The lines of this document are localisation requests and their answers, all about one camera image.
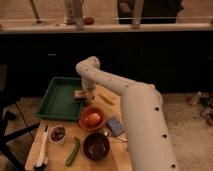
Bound yellow banana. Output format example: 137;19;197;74
98;92;115;105

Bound black office chair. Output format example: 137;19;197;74
0;63;41;171

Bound green cucumber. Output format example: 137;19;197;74
65;137;80;167

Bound tan block eraser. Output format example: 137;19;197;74
74;90;87;100

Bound red round object on ledge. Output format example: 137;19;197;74
83;17;94;25

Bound orange bowl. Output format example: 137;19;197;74
79;106;106;132

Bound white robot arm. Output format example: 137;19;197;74
76;56;179;171

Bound dark brown bowl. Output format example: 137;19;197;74
83;133;110;161

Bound white dish brush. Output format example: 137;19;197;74
33;126;48;171

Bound small white cup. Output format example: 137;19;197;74
49;125;66;145

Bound green plastic tray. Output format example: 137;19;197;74
36;77;83;122

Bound orange egg-shaped ball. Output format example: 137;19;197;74
87;113;101;126

